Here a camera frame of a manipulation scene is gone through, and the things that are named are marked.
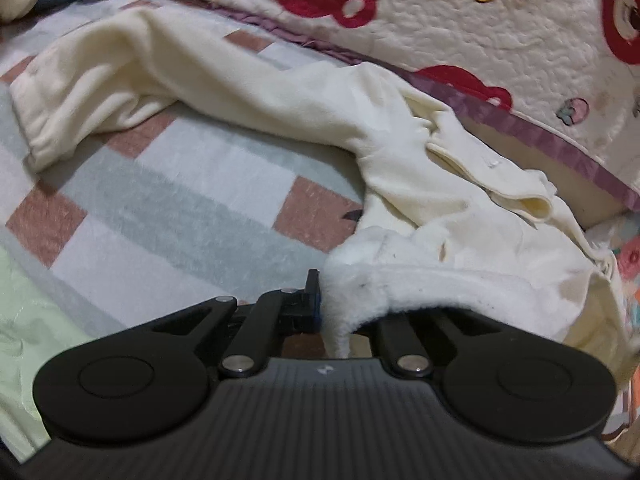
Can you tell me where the cream fleece garment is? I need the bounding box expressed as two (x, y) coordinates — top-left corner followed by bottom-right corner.
(1, 6), (638, 366)

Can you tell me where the light green cloth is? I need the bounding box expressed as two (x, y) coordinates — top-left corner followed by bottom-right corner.
(1, 250), (90, 462)

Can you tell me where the plaid bed blanket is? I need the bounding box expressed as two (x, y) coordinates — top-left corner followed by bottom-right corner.
(0, 0), (367, 340)

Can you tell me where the floral bed sheet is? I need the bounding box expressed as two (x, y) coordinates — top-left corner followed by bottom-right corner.
(586, 212), (640, 441)

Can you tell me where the bear print quilt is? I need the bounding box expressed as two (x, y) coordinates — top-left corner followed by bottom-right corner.
(202, 0), (639, 209)

